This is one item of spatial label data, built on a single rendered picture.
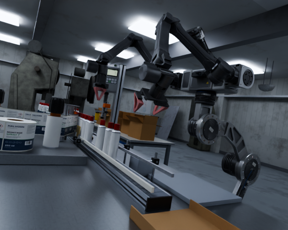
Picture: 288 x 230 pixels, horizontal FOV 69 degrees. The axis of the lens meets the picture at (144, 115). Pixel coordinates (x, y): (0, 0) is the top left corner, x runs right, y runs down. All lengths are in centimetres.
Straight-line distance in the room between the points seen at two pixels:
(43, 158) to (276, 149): 802
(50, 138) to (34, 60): 427
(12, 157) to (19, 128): 14
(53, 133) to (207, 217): 92
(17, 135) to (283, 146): 807
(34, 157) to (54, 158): 9
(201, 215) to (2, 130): 96
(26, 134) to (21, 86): 428
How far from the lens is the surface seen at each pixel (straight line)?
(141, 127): 306
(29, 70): 548
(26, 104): 545
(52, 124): 131
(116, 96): 156
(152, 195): 80
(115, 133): 116
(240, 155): 169
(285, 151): 848
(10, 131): 120
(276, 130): 864
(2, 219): 72
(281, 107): 868
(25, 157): 117
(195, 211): 86
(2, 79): 1081
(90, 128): 158
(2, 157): 117
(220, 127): 146
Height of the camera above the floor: 116
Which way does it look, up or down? level
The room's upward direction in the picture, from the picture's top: 9 degrees clockwise
